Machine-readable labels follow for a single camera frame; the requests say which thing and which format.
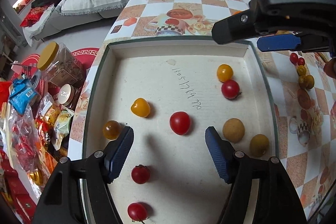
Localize dark yellow tomato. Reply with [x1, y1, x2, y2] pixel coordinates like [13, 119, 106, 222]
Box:
[298, 75, 308, 89]
[102, 120, 122, 140]

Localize yellow heart shaped tomato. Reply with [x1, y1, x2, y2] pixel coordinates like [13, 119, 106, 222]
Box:
[130, 98, 151, 118]

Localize red tomato tray bottom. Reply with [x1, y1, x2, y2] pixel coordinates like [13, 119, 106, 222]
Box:
[127, 202, 148, 222]

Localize yellow cherry tomato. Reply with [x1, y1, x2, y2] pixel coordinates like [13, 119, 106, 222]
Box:
[217, 64, 234, 83]
[296, 65, 306, 77]

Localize person's right hand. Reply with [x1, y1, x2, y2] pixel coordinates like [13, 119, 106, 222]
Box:
[323, 57, 336, 79]

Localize red cherry tomato pair left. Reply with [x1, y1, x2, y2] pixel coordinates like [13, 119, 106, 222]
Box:
[289, 52, 298, 65]

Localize red cherry tomato pair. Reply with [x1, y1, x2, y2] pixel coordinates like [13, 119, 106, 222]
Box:
[297, 57, 305, 66]
[289, 52, 298, 65]

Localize red cherry tomato pair right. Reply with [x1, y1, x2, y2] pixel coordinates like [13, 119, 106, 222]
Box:
[297, 57, 305, 66]

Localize yellow cherry tomato in cluster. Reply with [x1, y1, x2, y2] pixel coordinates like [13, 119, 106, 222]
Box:
[296, 65, 306, 77]

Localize dark yellow tomato in cluster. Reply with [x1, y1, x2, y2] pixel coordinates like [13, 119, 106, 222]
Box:
[298, 75, 308, 89]

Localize white lid jar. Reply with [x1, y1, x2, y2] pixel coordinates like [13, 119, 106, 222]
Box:
[58, 84, 80, 111]

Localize white cardboard box tray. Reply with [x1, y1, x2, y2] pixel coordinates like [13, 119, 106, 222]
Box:
[83, 37, 278, 223]

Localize plastic jar yellow lid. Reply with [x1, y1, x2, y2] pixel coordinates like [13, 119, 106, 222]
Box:
[37, 42, 86, 89]

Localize blue snack packet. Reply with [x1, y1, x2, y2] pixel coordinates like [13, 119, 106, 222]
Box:
[9, 78, 39, 115]

